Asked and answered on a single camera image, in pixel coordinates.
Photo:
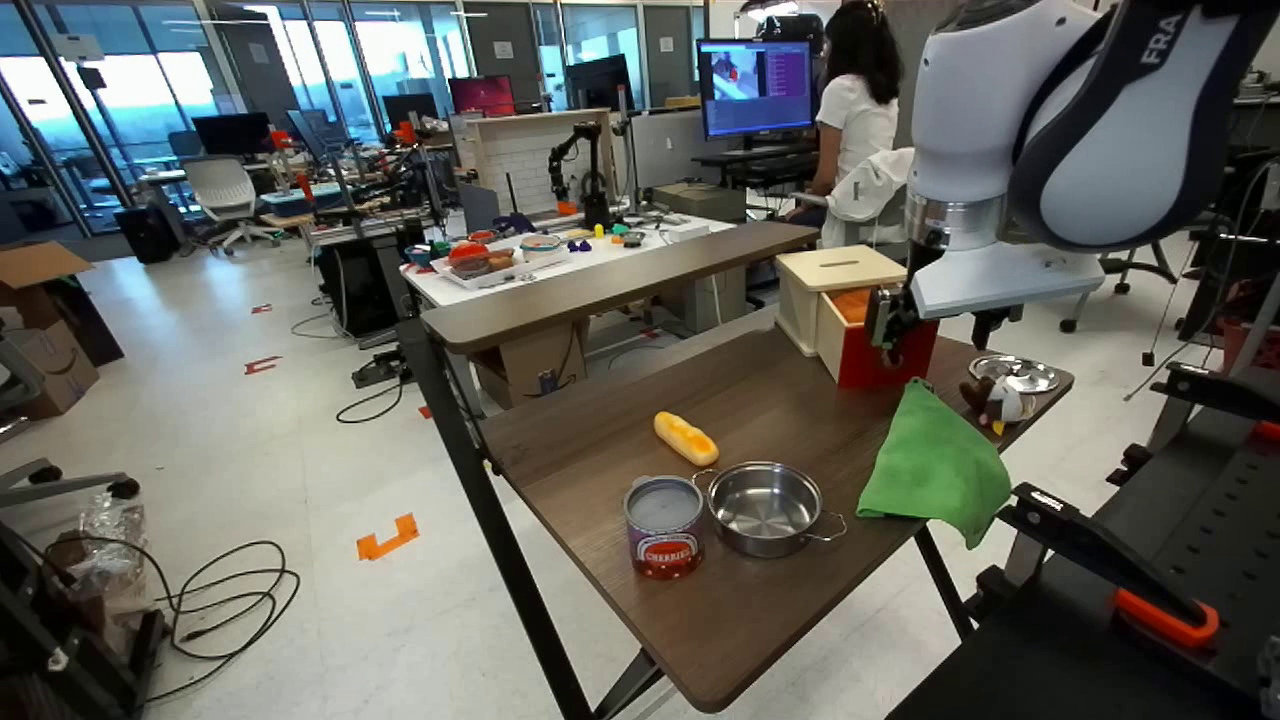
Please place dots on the brown table with black legs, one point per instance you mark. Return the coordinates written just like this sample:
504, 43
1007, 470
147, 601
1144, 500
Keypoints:
642, 442

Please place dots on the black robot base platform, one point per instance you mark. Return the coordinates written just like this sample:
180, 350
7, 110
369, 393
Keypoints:
1133, 643

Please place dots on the silver metal bowl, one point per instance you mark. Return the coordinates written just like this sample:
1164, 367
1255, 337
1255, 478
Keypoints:
1029, 373

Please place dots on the cardboard box with print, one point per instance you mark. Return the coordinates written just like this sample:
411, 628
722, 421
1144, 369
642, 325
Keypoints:
533, 362

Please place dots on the yellow toy corn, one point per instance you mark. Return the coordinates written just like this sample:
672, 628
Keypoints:
684, 437

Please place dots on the light wooden drawer box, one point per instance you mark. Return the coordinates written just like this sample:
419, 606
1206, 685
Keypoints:
817, 275

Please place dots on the black equipment stand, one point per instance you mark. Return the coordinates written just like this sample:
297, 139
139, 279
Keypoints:
55, 627

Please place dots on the small black robot arm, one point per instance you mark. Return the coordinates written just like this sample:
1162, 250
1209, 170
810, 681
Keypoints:
586, 165

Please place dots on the clear plastic bottle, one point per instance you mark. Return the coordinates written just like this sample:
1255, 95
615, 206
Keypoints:
113, 512

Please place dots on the red toy container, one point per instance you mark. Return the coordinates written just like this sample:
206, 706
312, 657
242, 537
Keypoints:
477, 257

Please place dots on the wide black monitor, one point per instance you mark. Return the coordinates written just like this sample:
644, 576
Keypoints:
229, 134

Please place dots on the white jacket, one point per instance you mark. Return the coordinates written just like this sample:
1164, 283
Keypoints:
874, 184

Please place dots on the silver metal pot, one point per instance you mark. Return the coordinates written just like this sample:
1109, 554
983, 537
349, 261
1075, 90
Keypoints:
767, 510

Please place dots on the green cloth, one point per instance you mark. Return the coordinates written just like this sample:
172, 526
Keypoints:
935, 467

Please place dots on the white office chair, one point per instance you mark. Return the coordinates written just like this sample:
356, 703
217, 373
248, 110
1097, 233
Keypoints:
225, 192

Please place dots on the low cardboard box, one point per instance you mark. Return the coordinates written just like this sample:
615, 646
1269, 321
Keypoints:
44, 373

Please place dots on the grey chair holding jacket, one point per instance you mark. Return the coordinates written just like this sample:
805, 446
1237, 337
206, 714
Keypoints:
864, 233

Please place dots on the red labelled tin can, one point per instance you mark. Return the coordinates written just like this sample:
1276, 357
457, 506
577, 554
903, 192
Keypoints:
666, 526

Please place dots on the person in white shirt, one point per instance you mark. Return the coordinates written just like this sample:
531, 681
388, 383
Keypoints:
855, 114

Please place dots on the monitor with red screen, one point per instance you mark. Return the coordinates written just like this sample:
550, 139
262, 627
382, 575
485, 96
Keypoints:
482, 96

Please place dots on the computer monitor with blue screen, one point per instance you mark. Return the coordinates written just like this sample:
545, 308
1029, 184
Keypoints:
754, 90

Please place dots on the white table with toys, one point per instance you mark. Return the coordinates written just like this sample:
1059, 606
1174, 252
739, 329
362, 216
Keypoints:
563, 261

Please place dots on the long brown table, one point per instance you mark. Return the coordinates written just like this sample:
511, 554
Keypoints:
601, 287

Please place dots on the small dark toy item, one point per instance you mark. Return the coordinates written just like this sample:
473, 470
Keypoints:
984, 402

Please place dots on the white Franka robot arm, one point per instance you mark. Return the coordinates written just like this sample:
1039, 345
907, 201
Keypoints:
1064, 106

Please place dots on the black trash bin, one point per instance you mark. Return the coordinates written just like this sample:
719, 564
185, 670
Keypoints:
147, 233

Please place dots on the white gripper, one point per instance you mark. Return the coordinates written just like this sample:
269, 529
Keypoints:
1001, 283

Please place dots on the red drawer with knob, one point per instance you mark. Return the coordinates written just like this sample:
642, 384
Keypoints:
903, 367

